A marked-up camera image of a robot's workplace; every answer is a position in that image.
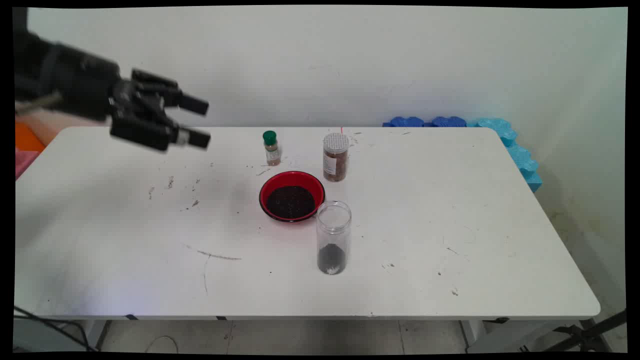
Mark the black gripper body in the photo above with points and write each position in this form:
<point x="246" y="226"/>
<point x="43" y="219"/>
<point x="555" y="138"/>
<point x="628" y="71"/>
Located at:
<point x="75" y="85"/>

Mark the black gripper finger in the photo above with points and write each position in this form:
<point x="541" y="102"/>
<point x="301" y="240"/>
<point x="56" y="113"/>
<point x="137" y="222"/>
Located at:
<point x="170" y="92"/>
<point x="160" y="134"/>

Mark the clear plastic jar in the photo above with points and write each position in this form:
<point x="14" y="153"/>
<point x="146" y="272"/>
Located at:
<point x="333" y="235"/>

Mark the orange box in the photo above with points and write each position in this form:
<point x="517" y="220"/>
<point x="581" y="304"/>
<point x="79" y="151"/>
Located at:
<point x="26" y="139"/>

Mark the pink box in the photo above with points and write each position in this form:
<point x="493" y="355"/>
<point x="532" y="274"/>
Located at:
<point x="24" y="162"/>

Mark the green capped spice bottle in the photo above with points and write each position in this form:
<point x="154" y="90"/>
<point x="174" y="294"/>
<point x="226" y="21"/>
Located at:
<point x="271" y="150"/>

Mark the red bowl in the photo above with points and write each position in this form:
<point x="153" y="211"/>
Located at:
<point x="275" y="181"/>

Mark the black seeds heap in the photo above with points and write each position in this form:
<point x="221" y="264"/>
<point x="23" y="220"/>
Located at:
<point x="291" y="202"/>

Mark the brown spice jar white lid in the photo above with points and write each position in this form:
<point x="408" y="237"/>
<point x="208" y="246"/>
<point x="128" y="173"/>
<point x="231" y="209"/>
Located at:
<point x="335" y="162"/>

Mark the white table leg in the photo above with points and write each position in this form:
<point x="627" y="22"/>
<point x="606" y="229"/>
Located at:
<point x="30" y="341"/>

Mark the cyan foam mat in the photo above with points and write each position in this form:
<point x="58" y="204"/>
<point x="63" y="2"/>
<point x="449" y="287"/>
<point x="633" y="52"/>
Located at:
<point x="520" y="155"/>

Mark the black tripod leg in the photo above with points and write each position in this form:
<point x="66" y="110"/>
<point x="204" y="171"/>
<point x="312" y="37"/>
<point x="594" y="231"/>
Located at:
<point x="605" y="321"/>

